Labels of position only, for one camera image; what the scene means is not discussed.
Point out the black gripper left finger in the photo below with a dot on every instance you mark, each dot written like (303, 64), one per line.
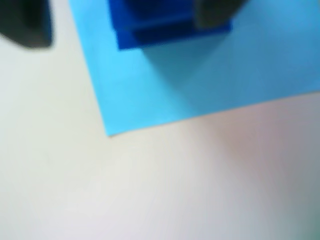
(22, 20)

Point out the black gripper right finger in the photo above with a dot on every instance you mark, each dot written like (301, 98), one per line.
(217, 12)

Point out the light blue paper square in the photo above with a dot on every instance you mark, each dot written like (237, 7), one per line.
(250, 70)

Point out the medium blue cube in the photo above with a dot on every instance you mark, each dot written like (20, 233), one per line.
(122, 35)

